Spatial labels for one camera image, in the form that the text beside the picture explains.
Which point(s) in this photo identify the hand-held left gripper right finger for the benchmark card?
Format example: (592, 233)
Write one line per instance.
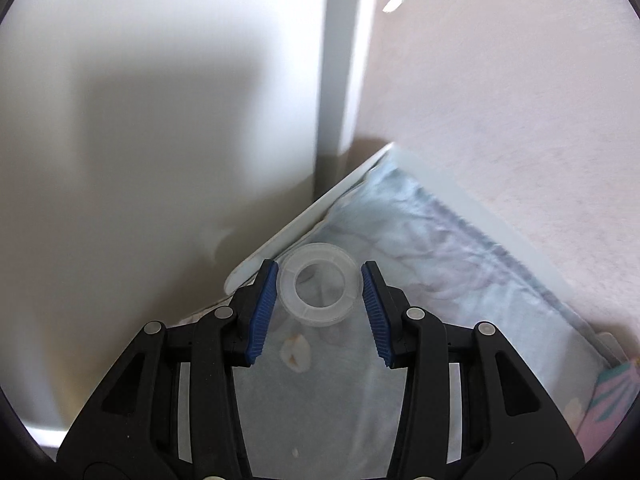
(375, 310)

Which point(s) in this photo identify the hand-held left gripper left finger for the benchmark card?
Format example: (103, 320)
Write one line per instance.
(262, 305)

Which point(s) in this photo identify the clear tape roll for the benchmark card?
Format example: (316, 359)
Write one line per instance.
(320, 312)

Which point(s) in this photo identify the pink printed cardboard box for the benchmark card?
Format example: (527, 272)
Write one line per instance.
(610, 410)

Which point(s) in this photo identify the floral table mat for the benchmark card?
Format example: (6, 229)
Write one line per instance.
(450, 310)

